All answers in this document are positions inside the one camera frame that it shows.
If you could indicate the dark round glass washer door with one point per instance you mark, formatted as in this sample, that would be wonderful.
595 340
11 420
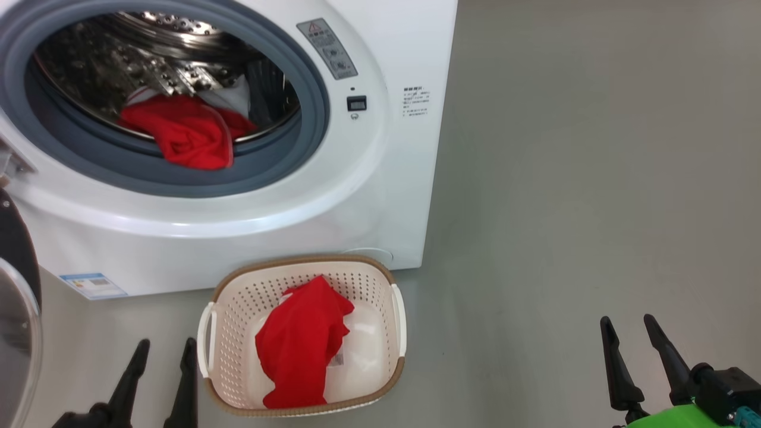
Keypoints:
18 309

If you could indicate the dark grey garment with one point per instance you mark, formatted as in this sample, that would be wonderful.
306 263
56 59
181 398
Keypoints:
266 92

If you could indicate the white front-load washing machine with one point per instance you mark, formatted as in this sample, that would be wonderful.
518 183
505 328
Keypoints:
357 196

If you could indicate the paper label inside basket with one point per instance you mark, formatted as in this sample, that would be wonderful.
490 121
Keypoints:
337 359

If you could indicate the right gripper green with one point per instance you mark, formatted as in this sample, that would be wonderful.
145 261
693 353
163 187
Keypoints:
684 419

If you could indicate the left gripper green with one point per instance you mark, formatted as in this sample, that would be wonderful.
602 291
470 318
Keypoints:
86 418

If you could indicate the blue energy label sticker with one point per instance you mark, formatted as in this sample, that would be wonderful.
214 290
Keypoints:
94 286

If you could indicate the red garment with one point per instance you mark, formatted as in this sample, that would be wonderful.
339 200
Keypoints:
190 134
300 345

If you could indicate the white garment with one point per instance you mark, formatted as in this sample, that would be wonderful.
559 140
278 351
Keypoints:
229 98

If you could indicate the cream perforated laundry basket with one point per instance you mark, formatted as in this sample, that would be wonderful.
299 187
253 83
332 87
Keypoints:
238 321

